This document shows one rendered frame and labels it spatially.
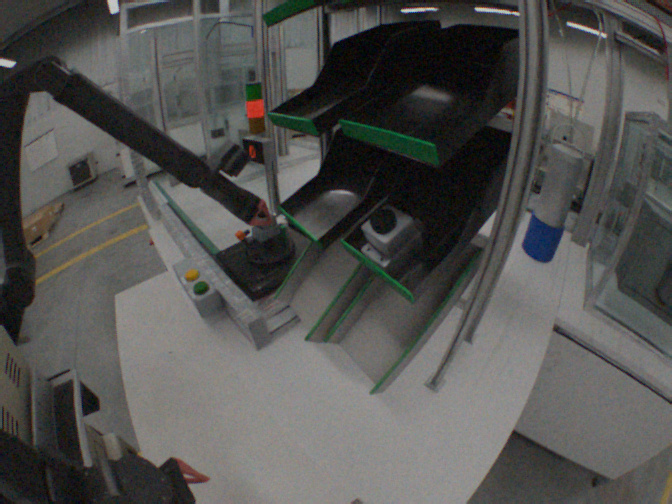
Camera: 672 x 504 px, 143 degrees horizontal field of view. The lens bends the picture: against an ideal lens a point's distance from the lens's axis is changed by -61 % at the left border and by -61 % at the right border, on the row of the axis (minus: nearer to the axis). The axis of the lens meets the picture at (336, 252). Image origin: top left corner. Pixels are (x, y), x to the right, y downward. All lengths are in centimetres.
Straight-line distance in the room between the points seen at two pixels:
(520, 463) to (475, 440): 108
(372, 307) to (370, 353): 8
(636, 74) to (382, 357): 1100
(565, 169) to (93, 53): 917
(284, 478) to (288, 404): 17
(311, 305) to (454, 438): 41
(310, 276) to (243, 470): 43
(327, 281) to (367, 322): 11
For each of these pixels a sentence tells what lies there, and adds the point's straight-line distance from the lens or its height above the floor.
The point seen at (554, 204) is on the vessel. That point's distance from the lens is 108.
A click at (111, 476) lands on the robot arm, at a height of 122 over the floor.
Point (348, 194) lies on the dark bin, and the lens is 46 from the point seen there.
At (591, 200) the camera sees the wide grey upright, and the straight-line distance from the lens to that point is 143.
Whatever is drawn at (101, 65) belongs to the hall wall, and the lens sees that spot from 887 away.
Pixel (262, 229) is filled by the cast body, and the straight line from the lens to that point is 72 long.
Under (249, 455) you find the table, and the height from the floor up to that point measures 86.
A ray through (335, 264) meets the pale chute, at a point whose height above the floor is 108.
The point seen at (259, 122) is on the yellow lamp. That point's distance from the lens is 86.
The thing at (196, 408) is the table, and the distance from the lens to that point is 68.
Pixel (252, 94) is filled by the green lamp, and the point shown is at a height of 138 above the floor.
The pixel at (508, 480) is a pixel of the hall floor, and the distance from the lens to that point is 165.
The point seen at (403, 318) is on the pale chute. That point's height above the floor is 107.
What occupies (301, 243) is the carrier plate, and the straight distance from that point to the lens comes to 81.
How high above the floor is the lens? 142
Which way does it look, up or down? 36 degrees down
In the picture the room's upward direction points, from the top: 1 degrees counter-clockwise
